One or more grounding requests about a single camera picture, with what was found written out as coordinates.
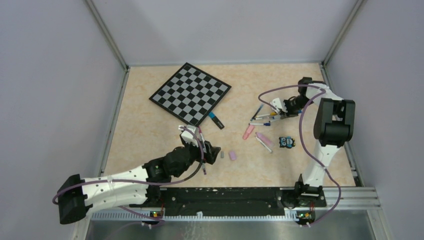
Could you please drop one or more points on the black highlighter blue cap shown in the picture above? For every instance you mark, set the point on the black highlighter blue cap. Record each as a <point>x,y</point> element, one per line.
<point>216,120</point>

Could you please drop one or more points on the blue cap thin marker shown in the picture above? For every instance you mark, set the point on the blue cap thin marker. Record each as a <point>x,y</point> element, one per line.
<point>260,124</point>

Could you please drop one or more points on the purple highlighter cap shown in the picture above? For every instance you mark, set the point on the purple highlighter cap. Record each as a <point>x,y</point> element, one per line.
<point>232,155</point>

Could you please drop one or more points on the navy cap marker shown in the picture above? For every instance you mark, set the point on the navy cap marker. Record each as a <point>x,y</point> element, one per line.
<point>269,118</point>

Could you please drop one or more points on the black grey chessboard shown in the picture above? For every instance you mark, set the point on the black grey chessboard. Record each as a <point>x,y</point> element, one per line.
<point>190,94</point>

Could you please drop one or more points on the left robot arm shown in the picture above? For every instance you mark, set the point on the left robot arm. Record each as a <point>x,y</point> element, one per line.
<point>78,197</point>

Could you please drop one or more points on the grey white marker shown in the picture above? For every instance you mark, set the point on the grey white marker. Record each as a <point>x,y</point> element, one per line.
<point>264,145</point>

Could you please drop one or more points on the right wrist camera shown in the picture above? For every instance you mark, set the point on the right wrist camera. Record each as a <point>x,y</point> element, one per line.
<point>278,105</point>

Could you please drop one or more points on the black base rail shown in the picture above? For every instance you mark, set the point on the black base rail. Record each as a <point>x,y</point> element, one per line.
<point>228,201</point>

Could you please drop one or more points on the purple pen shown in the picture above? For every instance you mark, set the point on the purple pen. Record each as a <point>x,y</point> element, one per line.
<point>203,167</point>

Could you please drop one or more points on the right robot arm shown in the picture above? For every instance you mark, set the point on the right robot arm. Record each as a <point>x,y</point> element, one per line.
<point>333,127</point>

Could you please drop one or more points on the pink highlighter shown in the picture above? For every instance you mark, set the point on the pink highlighter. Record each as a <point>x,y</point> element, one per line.
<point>248,132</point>

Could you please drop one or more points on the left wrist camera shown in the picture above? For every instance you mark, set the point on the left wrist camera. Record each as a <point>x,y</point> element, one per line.
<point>190,134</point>

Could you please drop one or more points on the owl eraser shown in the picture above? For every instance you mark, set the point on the owl eraser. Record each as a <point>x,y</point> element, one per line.
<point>286,142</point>

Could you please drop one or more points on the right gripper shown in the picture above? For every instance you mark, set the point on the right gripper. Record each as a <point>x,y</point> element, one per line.
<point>288,112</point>

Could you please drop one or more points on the magenta cap pen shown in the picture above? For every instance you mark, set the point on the magenta cap pen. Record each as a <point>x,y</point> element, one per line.
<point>202,140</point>

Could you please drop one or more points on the yellow cap marker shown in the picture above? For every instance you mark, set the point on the yellow cap marker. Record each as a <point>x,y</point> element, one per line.
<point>268,115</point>

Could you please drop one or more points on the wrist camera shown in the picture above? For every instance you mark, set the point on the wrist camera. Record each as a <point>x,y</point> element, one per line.
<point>278,105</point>
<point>190,134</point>

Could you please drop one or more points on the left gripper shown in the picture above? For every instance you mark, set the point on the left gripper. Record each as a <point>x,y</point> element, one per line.
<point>212,152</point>

